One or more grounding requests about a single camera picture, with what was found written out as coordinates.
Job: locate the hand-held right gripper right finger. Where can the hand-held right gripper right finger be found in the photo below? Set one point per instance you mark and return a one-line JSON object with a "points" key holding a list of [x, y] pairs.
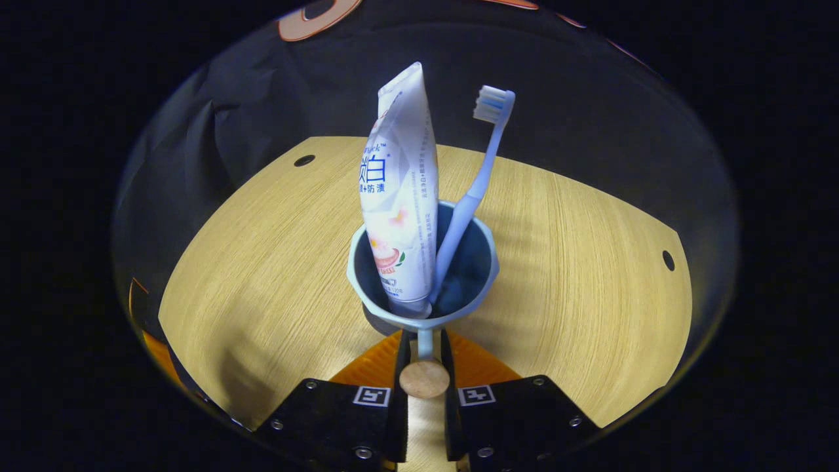
{"points": [[452, 426]]}

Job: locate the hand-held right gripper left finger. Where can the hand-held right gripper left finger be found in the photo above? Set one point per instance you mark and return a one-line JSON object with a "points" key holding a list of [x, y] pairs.
{"points": [[398, 426]]}

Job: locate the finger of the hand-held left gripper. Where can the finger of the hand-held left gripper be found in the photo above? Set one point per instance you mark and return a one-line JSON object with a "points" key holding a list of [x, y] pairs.
{"points": [[157, 351]]}

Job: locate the white toothpaste tube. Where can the white toothpaste tube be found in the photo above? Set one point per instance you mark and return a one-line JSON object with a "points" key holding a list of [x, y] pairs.
{"points": [[400, 183]]}

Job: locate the white toothbrush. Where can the white toothbrush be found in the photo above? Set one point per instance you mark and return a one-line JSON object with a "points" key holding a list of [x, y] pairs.
{"points": [[485, 177]]}

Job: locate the black backdrop cloth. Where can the black backdrop cloth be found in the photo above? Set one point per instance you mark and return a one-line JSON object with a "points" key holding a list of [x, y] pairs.
{"points": [[557, 98]]}

